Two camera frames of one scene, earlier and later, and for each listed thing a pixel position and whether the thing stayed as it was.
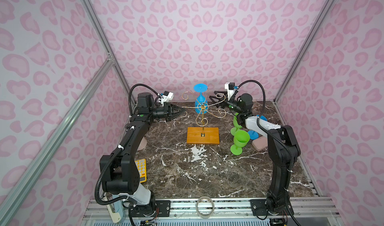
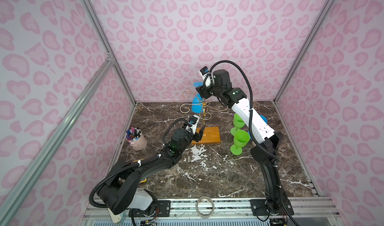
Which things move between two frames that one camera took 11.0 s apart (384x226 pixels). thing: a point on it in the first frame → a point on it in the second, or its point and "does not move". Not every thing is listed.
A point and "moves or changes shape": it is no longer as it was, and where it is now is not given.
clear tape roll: x=212 y=210 does not move
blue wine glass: x=253 y=134 does not move
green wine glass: x=241 y=138 does not move
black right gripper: x=221 y=104 → x=203 y=91
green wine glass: x=236 y=124 does not move
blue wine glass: x=201 y=105 moves or changes shape
